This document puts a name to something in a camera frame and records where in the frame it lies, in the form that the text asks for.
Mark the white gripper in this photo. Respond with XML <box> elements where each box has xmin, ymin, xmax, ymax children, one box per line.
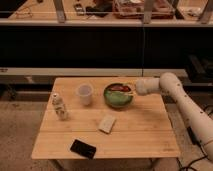
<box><xmin>123</xmin><ymin>78</ymin><xmax>160</xmax><ymax>96</ymax></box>

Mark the red pepper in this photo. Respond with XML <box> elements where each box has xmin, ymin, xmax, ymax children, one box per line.
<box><xmin>109</xmin><ymin>85</ymin><xmax>131</xmax><ymax>92</ymax></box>

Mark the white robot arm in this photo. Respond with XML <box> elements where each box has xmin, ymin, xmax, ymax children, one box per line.
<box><xmin>132</xmin><ymin>72</ymin><xmax>213</xmax><ymax>163</ymax></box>

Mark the green ceramic bowl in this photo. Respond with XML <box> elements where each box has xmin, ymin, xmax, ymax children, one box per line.
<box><xmin>103</xmin><ymin>83</ymin><xmax>133</xmax><ymax>108</ymax></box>

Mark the white sponge block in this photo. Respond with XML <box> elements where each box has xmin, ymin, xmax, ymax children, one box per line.
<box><xmin>98</xmin><ymin>115</ymin><xmax>116</xmax><ymax>134</ymax></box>

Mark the wooden table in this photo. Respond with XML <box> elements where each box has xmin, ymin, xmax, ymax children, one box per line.
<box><xmin>32</xmin><ymin>77</ymin><xmax>180</xmax><ymax>159</ymax></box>

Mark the translucent plastic cup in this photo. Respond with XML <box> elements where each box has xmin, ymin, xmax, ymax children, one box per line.
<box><xmin>76</xmin><ymin>84</ymin><xmax>93</xmax><ymax>106</ymax></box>

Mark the white patterned bottle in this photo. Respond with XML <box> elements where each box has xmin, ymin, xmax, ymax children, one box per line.
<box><xmin>52</xmin><ymin>93</ymin><xmax>68</xmax><ymax>121</ymax></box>

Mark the black phone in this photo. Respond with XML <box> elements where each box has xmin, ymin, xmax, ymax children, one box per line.
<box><xmin>70</xmin><ymin>139</ymin><xmax>96</xmax><ymax>159</ymax></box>

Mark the metal shelf rack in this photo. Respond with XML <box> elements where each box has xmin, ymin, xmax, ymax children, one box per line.
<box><xmin>0</xmin><ymin>0</ymin><xmax>213</xmax><ymax>27</ymax></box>

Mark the blue-black foot pedal box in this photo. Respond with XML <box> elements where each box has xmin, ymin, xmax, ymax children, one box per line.
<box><xmin>187</xmin><ymin>127</ymin><xmax>197</xmax><ymax>145</ymax></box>

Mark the red plastic crate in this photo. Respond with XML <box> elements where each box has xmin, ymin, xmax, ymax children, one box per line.
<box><xmin>113</xmin><ymin>0</ymin><xmax>175</xmax><ymax>19</ymax></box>

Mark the black remote on shelf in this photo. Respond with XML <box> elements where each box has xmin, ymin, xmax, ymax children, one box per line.
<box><xmin>73</xmin><ymin>3</ymin><xmax>85</xmax><ymax>16</ymax></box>

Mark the black cable on floor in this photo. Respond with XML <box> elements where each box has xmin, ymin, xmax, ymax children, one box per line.
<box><xmin>175</xmin><ymin>143</ymin><xmax>209</xmax><ymax>171</ymax></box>

